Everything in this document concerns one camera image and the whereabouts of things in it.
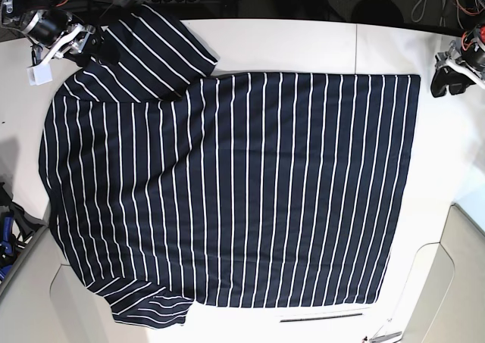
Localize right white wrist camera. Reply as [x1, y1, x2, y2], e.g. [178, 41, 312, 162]
[27, 64, 52, 86]

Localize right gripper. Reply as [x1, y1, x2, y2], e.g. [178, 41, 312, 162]
[22, 9, 120, 67]

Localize blue items at left edge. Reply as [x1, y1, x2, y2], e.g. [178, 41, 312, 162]
[0, 182, 45, 283]

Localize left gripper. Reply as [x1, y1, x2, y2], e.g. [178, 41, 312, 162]
[430, 24, 484, 98]

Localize metal clip at bottom edge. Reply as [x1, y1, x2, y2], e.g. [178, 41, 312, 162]
[361, 318, 403, 343]

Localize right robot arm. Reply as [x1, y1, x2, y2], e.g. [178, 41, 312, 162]
[1, 0, 120, 69]

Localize light blue cable bundle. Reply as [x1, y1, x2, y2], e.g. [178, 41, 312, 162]
[411, 0, 462, 24]

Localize navy white striped T-shirt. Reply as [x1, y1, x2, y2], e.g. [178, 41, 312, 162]
[39, 5, 421, 329]

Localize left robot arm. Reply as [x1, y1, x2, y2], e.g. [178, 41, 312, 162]
[430, 0, 484, 98]

